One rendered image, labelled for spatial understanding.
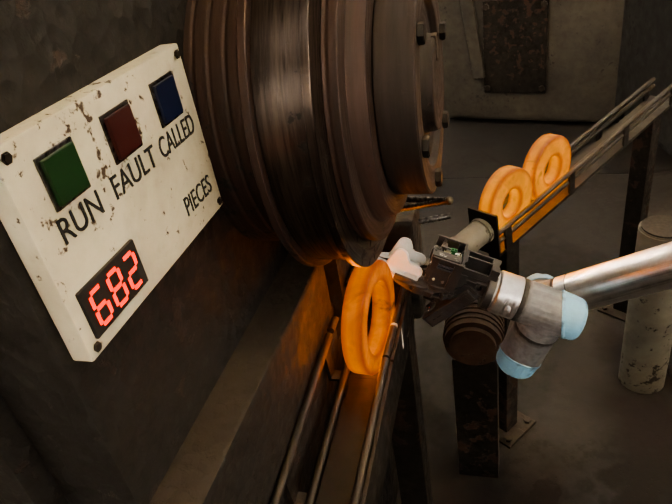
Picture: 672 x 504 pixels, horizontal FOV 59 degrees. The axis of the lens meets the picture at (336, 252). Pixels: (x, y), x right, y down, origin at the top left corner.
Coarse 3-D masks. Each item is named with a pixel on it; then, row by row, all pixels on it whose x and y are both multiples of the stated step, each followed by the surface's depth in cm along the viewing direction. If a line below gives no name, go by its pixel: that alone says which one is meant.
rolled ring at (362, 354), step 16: (352, 272) 91; (368, 272) 90; (384, 272) 96; (352, 288) 88; (368, 288) 89; (384, 288) 99; (352, 304) 87; (368, 304) 89; (384, 304) 101; (352, 320) 87; (384, 320) 101; (352, 336) 87; (368, 336) 100; (384, 336) 100; (352, 352) 88; (368, 352) 90; (352, 368) 91; (368, 368) 91
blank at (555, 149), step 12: (540, 144) 131; (552, 144) 131; (564, 144) 135; (528, 156) 131; (540, 156) 130; (552, 156) 133; (564, 156) 137; (528, 168) 131; (540, 168) 131; (552, 168) 139; (564, 168) 138; (540, 180) 133; (552, 180) 137; (540, 192) 135
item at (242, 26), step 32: (192, 0) 63; (224, 0) 62; (192, 32) 63; (224, 32) 62; (192, 64) 63; (224, 64) 62; (192, 96) 63; (224, 96) 62; (224, 128) 64; (256, 128) 60; (224, 160) 66; (256, 160) 60; (224, 192) 69; (256, 192) 68; (256, 224) 73
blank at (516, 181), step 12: (504, 168) 126; (516, 168) 126; (492, 180) 124; (504, 180) 123; (516, 180) 126; (528, 180) 130; (492, 192) 123; (504, 192) 125; (516, 192) 130; (528, 192) 131; (480, 204) 125; (492, 204) 123; (516, 204) 131; (504, 216) 128
